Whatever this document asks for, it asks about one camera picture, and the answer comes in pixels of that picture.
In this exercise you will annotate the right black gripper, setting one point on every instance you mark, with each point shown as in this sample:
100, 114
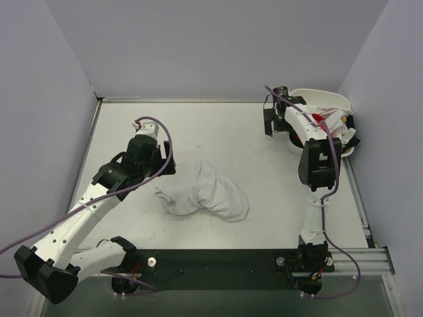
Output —
271, 119

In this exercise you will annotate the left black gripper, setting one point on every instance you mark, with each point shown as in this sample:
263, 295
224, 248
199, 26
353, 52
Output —
166, 157

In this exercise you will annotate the white t shirt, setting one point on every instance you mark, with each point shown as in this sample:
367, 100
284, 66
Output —
200, 186

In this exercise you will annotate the white plastic laundry basket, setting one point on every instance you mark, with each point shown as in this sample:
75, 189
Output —
323, 99

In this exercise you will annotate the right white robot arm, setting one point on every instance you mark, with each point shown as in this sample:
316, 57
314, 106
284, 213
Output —
318, 169

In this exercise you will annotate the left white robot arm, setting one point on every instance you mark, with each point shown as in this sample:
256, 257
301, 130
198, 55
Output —
50, 265

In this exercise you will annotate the red t shirt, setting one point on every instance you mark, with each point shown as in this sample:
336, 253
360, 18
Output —
307, 127

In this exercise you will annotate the white clothes in basket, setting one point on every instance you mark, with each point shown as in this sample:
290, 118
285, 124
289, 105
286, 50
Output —
333, 117

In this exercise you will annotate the black t shirt in basket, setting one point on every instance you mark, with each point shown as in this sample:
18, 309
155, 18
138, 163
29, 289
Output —
349, 138

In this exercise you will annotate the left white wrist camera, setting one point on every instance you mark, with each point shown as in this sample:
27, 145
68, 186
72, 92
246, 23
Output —
150, 128

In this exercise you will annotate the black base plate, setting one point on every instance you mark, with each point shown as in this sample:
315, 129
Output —
221, 270

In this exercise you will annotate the aluminium rail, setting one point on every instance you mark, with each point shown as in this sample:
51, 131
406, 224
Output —
371, 261

